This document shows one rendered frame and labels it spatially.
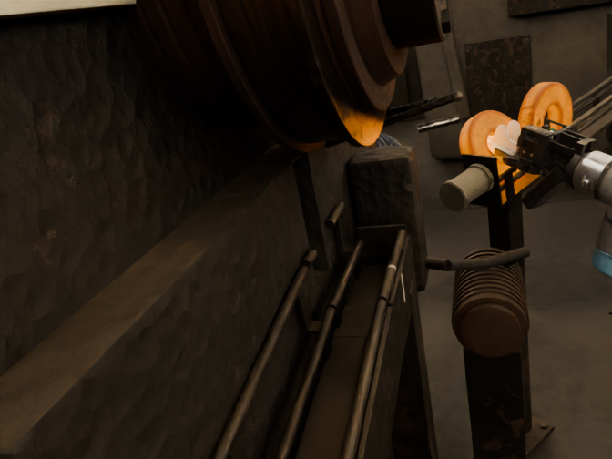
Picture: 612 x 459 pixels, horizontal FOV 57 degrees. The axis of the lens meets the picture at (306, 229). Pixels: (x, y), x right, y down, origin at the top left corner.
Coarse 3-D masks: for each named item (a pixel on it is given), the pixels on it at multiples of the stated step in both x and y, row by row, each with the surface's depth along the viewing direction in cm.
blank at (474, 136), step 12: (468, 120) 112; (480, 120) 110; (492, 120) 111; (504, 120) 113; (468, 132) 108; (480, 132) 109; (492, 132) 111; (468, 144) 108; (480, 144) 108; (504, 168) 109; (504, 180) 108; (516, 180) 110
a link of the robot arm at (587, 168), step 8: (592, 152) 94; (600, 152) 94; (584, 160) 94; (592, 160) 93; (600, 160) 92; (608, 160) 92; (576, 168) 95; (584, 168) 93; (592, 168) 92; (600, 168) 92; (576, 176) 94; (584, 176) 93; (592, 176) 92; (576, 184) 95; (584, 184) 93; (592, 184) 92; (584, 192) 95; (592, 192) 93
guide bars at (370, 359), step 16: (400, 240) 77; (400, 256) 77; (384, 288) 66; (384, 304) 63; (384, 320) 61; (368, 352) 56; (368, 368) 54; (368, 384) 53; (368, 400) 54; (352, 416) 49; (352, 432) 48; (352, 448) 47
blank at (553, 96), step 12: (540, 84) 115; (552, 84) 114; (528, 96) 114; (540, 96) 112; (552, 96) 115; (564, 96) 117; (528, 108) 113; (540, 108) 113; (552, 108) 119; (564, 108) 118; (528, 120) 113; (540, 120) 114; (564, 120) 119
